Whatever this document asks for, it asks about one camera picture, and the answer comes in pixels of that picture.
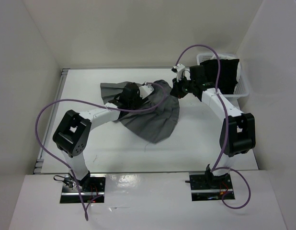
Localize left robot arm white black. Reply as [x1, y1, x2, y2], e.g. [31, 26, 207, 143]
[53, 83, 154, 192]

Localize grey pleated skirt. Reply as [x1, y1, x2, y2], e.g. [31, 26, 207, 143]
[100, 80, 180, 144]

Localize white plastic basket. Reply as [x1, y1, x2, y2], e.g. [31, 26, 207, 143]
[196, 52, 249, 99]

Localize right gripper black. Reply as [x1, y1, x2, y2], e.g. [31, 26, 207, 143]
[171, 74, 195, 99]

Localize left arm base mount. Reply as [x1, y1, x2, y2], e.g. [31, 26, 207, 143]
[53, 173, 106, 204]

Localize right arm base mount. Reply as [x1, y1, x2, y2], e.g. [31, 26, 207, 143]
[185, 172, 235, 202]

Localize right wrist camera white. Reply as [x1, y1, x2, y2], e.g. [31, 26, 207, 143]
[171, 64, 186, 82]

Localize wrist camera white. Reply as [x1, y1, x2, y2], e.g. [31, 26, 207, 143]
[171, 64, 186, 82]
[139, 82, 154, 99]

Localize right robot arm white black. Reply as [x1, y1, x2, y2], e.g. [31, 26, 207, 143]
[171, 64, 256, 188]

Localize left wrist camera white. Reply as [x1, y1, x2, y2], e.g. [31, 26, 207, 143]
[139, 82, 154, 99]

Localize black skirt in basket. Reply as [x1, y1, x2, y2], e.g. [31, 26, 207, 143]
[200, 59, 239, 94]

